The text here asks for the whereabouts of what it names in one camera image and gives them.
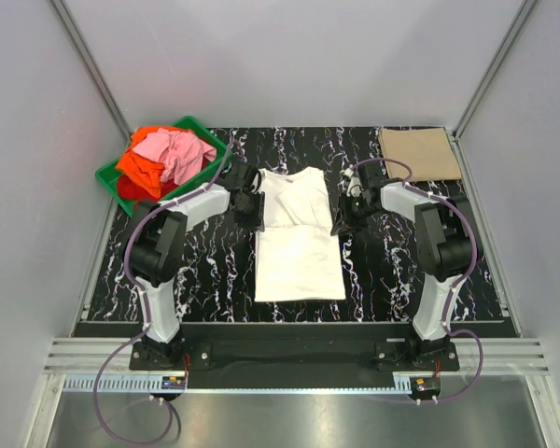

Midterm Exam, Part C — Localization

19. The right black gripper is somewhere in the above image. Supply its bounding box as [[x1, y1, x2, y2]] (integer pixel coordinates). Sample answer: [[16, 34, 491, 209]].
[[330, 193, 379, 238]]

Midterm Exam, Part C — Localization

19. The white printed t shirt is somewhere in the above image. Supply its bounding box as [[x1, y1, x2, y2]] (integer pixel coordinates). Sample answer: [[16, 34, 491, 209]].
[[255, 167, 346, 302]]

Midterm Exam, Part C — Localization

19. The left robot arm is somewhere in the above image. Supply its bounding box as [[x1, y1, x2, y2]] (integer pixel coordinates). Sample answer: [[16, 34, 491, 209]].
[[122, 161, 265, 370]]

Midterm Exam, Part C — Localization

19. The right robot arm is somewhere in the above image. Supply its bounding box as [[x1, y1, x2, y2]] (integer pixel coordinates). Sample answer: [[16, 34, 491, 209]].
[[331, 159, 482, 371]]

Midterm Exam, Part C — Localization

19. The pink t shirt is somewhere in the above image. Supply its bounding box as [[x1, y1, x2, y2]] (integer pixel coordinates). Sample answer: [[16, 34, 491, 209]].
[[134, 130, 217, 186]]

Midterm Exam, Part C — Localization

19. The folded beige t shirt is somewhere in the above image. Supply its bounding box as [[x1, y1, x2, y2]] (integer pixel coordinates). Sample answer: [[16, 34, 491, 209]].
[[379, 128, 461, 182]]

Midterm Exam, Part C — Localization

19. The orange t shirt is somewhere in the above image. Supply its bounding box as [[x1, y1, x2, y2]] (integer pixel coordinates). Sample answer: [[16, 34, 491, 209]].
[[116, 126, 177, 196]]

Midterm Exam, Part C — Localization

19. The red t shirt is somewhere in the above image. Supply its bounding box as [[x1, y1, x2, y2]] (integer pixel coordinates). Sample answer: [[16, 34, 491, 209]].
[[117, 175, 177, 202]]

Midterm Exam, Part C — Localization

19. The green plastic bin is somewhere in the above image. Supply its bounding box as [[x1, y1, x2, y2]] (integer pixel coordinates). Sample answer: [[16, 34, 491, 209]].
[[95, 116, 227, 216]]

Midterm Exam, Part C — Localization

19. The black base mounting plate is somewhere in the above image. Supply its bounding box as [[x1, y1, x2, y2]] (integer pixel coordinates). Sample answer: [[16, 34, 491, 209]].
[[130, 323, 460, 392]]

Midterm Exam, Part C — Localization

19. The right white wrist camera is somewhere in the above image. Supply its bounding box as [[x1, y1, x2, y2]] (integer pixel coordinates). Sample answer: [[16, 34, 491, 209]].
[[342, 168, 363, 198]]

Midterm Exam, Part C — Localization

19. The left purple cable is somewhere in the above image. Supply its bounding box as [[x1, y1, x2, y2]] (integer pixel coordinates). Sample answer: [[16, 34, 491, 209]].
[[92, 139, 244, 442]]

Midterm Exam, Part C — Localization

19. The purple cable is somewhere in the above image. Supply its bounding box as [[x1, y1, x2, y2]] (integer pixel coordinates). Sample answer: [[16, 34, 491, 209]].
[[92, 139, 244, 442], [349, 158, 484, 405]]

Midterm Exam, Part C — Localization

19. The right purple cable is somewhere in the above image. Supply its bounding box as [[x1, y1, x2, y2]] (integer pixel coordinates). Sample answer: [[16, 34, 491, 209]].
[[349, 158, 484, 405]]

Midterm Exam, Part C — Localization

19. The slotted cable duct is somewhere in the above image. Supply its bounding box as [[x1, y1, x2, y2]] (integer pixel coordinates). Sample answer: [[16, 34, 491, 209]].
[[63, 374, 186, 394]]

